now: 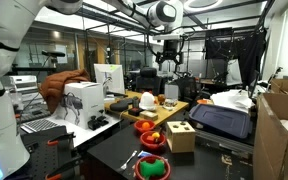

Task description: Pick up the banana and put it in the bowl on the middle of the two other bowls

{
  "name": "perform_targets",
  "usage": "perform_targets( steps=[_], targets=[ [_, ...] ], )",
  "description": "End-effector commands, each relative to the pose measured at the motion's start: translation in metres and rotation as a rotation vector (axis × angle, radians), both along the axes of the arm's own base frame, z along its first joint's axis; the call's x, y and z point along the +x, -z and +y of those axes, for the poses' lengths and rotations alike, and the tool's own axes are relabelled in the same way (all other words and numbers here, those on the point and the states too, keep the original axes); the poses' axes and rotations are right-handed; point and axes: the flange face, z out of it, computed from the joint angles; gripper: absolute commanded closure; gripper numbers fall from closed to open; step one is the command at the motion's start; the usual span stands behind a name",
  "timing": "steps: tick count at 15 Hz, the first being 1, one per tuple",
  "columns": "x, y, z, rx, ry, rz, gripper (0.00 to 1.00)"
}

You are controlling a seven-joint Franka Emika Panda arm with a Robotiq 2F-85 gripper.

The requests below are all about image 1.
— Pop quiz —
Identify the white plush chicken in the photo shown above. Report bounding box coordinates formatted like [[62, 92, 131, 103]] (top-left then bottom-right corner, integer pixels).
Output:
[[138, 91, 159, 112]]

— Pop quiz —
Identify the black office chair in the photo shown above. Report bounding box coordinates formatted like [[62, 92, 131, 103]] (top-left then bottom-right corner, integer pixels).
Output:
[[135, 66, 164, 96]]

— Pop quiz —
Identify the white paper pile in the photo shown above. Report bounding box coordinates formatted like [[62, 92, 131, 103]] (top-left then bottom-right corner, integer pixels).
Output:
[[210, 88, 255, 113]]

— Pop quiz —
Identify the open small cardboard box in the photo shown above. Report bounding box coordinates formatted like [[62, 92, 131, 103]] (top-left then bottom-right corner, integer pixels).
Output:
[[270, 77, 288, 96]]

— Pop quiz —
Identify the black orange clamp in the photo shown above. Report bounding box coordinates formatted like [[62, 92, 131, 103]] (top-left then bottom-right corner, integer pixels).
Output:
[[45, 156, 82, 180], [46, 131, 77, 147]]

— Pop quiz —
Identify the green plush toy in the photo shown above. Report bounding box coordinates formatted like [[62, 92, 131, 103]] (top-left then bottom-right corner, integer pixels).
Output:
[[139, 158, 167, 179]]

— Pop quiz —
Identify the black pouch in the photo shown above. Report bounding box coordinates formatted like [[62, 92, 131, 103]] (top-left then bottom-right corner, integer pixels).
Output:
[[109, 97, 135, 112]]

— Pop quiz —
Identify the brown puffer jacket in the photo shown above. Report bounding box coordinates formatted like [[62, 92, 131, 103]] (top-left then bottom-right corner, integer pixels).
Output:
[[38, 68, 92, 115]]

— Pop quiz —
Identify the flat small cardboard box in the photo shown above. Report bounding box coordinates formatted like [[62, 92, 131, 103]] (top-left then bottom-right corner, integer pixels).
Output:
[[139, 110, 160, 121]]

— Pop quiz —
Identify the dark grey cup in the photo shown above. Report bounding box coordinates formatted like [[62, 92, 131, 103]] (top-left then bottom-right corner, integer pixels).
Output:
[[131, 96, 141, 109]]

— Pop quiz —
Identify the brown ball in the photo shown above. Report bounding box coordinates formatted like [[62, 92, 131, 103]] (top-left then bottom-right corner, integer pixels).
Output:
[[156, 93, 167, 105]]

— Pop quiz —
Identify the black pegboard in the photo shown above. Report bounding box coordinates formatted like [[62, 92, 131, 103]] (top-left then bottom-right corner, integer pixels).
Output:
[[20, 125, 85, 180]]

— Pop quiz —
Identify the red plastic bowl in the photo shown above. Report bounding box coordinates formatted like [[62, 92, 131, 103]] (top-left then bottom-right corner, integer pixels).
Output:
[[133, 154, 173, 180], [132, 119, 156, 136], [139, 130, 168, 151]]

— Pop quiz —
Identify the large cardboard box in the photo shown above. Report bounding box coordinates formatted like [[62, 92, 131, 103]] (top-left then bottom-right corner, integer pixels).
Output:
[[252, 92, 288, 180]]

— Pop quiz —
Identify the orange toy block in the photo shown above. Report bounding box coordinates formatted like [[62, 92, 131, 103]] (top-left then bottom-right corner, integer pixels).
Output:
[[145, 134, 156, 144]]

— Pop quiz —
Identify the wooden table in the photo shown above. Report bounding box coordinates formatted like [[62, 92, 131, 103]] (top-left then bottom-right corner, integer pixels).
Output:
[[104, 89, 190, 126]]

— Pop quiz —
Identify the black curtain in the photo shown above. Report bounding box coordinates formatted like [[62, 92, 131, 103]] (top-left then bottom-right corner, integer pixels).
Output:
[[205, 27, 269, 88]]

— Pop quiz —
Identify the black controller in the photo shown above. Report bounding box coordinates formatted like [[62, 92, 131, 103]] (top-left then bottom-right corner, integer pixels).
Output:
[[87, 114, 109, 131]]

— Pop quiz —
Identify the silver laptop keyboard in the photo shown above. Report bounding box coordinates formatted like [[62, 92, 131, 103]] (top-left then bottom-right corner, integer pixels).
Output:
[[20, 117, 60, 135]]

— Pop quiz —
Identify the computer monitor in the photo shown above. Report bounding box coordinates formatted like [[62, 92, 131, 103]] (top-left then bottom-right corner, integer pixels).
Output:
[[93, 63, 126, 96]]

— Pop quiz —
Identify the dark blue plastic lid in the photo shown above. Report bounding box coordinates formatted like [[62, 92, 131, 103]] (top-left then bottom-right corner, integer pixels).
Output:
[[188, 103, 254, 140]]

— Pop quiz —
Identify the white robot dog box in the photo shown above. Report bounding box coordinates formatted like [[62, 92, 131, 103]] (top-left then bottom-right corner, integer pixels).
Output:
[[55, 81, 106, 131]]

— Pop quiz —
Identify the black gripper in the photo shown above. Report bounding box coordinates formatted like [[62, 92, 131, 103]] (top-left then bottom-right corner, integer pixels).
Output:
[[155, 39, 185, 73]]

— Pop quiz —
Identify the wooden shape sorter box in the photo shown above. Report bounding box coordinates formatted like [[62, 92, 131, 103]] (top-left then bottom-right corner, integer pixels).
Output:
[[165, 120, 197, 154]]

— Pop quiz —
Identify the yellow toy banana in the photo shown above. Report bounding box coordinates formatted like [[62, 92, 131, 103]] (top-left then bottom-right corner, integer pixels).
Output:
[[151, 131, 162, 141]]

